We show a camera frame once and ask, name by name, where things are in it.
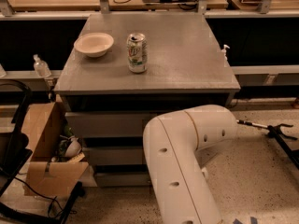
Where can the grey bottom drawer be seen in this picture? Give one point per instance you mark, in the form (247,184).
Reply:
(122,179)

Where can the grey drawer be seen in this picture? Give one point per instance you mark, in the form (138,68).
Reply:
(122,179)
(108,124)
(114,155)

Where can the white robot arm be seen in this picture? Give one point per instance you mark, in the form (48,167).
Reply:
(171,143)

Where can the grey drawer cabinet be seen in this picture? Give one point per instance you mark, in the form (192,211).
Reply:
(185,68)

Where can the grey top drawer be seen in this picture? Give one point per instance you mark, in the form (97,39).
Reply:
(108,124)

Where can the grey middle drawer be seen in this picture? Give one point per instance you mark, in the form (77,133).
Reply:
(114,155)

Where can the green white soda can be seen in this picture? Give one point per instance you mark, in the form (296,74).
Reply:
(137,52)

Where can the white bowl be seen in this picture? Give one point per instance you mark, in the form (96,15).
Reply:
(94,45)

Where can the white cup in box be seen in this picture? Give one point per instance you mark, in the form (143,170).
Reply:
(71,147)

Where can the white pump bottle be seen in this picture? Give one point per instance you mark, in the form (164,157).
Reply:
(225,51)

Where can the clear sanitizer bottle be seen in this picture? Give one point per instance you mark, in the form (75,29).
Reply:
(41,67)

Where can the brown cardboard box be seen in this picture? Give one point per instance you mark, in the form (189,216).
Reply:
(44,124)

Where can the black stand with metal rod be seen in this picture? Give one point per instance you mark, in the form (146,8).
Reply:
(276,133)

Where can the wooden desk right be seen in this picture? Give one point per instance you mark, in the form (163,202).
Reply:
(275,4)

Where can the black chair frame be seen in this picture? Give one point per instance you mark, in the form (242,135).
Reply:
(14,154)

